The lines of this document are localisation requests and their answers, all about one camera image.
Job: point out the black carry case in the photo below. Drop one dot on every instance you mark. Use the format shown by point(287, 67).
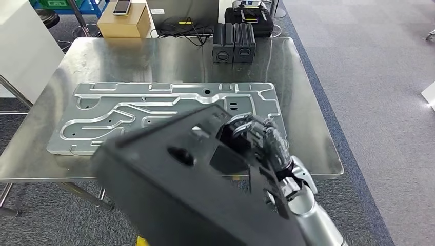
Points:
point(263, 27)

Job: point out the dark grey monitor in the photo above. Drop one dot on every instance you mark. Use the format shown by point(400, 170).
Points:
point(183, 10)

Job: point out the white display plinth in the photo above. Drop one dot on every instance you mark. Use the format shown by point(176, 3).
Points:
point(429, 96)

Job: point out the stainless steel workbench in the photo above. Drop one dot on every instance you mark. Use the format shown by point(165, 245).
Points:
point(136, 61)

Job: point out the chrome pole stand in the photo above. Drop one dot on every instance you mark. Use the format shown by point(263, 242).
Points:
point(277, 13)
point(81, 20)

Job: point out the brown cardboard box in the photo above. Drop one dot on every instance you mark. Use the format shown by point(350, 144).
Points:
point(122, 25)

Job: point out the stamped grey metal panel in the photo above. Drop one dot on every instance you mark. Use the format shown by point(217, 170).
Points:
point(119, 102)

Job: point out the grey handheld controller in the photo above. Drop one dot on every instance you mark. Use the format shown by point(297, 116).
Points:
point(249, 8)

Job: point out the blue cart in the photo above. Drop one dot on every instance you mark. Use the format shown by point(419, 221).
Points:
point(95, 6)

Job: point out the grey wheeled cart base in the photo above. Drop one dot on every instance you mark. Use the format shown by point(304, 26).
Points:
point(431, 35)

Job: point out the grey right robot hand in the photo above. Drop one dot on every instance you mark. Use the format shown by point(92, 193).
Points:
point(261, 139)

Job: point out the black ribbed battery box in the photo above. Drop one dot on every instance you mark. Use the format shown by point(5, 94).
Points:
point(223, 40)
point(244, 40)

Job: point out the green plastic crate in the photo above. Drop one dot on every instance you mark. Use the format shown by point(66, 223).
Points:
point(57, 3)

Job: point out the white cabinet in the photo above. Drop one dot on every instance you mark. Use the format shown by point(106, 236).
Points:
point(27, 51)

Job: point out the silver smartphone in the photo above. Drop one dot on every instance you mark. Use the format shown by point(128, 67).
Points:
point(121, 7)

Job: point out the black plastic car part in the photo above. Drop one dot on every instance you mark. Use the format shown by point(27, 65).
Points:
point(187, 203)

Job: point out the black round stool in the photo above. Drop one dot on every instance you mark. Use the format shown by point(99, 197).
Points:
point(47, 18)

